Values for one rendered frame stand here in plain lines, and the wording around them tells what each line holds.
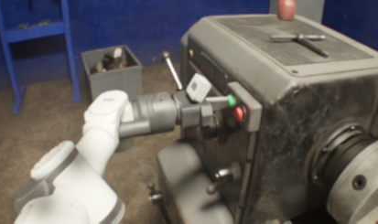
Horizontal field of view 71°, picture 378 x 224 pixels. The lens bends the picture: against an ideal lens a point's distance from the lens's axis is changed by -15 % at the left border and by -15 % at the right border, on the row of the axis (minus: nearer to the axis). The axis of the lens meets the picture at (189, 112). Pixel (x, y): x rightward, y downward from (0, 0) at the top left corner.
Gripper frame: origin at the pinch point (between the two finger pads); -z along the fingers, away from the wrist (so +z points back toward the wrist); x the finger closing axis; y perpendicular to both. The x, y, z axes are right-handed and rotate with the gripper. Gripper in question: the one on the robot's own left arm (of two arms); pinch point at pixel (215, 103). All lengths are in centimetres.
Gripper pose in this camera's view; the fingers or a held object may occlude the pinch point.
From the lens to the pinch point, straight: 71.3
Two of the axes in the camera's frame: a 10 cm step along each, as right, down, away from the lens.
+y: 0.1, -8.5, -5.2
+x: 3.2, 5.0, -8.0
